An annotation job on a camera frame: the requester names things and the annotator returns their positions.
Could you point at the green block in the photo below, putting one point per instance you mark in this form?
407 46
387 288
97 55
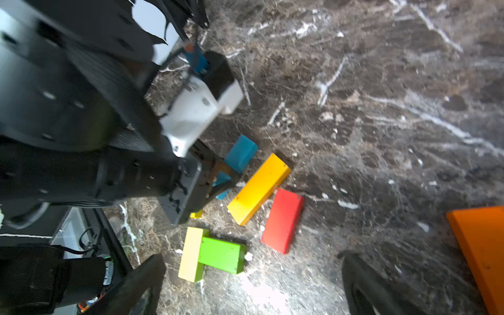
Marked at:
222 255

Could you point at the cyan block group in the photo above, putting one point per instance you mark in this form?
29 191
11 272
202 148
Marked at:
238 158

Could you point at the orange long block upper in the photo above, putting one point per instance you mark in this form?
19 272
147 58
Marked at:
479 232

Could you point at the red-orange small block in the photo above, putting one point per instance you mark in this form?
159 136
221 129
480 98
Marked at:
282 221

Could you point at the light yellow-green block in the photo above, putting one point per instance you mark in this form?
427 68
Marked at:
190 269

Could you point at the yellow long block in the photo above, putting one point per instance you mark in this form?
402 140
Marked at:
258 189

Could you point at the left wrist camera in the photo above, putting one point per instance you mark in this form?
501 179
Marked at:
202 99

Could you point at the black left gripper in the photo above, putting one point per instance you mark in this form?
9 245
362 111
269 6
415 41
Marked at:
203 175

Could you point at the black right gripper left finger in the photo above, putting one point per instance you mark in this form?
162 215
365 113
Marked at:
138 293

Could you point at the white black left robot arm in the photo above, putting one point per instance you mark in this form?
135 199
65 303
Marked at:
96 109

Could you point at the yellow small block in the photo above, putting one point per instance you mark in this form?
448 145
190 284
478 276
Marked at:
196 215

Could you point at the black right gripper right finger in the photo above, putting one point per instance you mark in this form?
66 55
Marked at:
369 293

